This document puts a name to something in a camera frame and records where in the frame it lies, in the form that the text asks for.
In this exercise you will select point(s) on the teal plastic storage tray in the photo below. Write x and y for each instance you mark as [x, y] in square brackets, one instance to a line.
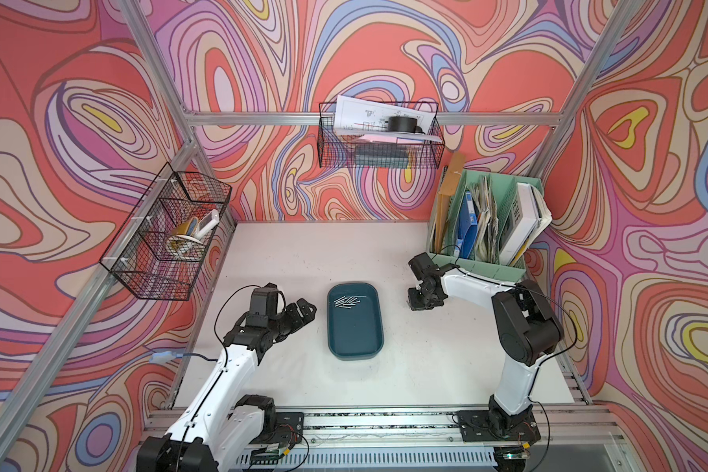
[355, 322]

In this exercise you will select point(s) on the white paper sheets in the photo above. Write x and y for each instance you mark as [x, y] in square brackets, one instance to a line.
[368, 120]

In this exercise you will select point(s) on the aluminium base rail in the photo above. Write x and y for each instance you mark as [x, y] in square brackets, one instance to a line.
[574, 437]

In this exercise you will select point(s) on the black tape roll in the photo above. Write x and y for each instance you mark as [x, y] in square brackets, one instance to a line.
[403, 124]

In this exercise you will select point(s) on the white book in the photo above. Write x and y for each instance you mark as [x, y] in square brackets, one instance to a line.
[527, 218]

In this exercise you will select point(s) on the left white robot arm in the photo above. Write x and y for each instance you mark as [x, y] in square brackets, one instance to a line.
[212, 395]

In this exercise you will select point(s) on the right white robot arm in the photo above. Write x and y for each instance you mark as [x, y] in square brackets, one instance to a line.
[528, 329]

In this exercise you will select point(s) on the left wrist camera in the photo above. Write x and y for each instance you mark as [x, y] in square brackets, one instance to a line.
[267, 305]

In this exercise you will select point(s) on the black wire basket left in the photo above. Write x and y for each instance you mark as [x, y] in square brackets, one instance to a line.
[137, 258]

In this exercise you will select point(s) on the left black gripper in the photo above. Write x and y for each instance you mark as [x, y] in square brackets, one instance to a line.
[296, 321]

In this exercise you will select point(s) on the brown folder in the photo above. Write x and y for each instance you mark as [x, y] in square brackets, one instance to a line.
[447, 189]

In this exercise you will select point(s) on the black wire basket back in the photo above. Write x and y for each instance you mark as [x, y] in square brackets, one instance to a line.
[353, 152]

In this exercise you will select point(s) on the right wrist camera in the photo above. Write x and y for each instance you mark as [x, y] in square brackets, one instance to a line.
[423, 266]

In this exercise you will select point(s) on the green file organizer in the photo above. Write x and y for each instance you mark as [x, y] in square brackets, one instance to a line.
[502, 188]

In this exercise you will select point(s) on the blue folder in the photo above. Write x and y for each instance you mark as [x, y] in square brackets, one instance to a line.
[466, 227]

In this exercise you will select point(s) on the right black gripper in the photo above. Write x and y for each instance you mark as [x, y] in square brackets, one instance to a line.
[416, 305]

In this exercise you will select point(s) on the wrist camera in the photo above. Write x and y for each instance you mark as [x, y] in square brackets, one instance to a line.
[267, 305]
[423, 266]

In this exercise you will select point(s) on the stack of magazines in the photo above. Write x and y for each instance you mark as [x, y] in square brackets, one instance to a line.
[485, 247]

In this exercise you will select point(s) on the tape rolls in basket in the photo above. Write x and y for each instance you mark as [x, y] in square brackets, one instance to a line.
[192, 235]

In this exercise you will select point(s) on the black wire basket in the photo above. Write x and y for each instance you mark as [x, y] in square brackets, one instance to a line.
[353, 152]
[137, 258]

